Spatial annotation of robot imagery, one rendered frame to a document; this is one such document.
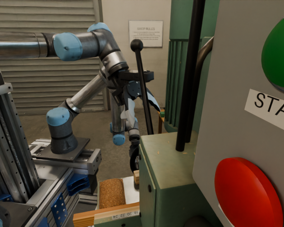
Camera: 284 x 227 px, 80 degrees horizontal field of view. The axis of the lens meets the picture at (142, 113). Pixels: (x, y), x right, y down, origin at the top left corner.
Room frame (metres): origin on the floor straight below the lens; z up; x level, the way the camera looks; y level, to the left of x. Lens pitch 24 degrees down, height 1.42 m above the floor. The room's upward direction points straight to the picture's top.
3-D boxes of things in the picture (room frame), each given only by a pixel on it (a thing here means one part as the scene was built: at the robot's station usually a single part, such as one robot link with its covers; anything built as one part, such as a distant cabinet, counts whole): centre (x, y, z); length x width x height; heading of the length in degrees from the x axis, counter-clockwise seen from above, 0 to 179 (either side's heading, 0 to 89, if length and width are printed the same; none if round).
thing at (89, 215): (0.39, -0.13, 0.92); 0.67 x 0.02 x 0.04; 102
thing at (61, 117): (0.85, 0.47, 0.98); 0.13 x 0.12 x 0.14; 8
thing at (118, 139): (0.90, 0.14, 1.06); 0.12 x 0.11 x 0.49; 98
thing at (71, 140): (0.85, 0.47, 0.87); 0.15 x 0.15 x 0.10
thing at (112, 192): (0.43, 0.11, 0.92); 0.14 x 0.09 x 0.04; 12
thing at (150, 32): (3.41, -0.07, 1.48); 0.64 x 0.02 x 0.46; 97
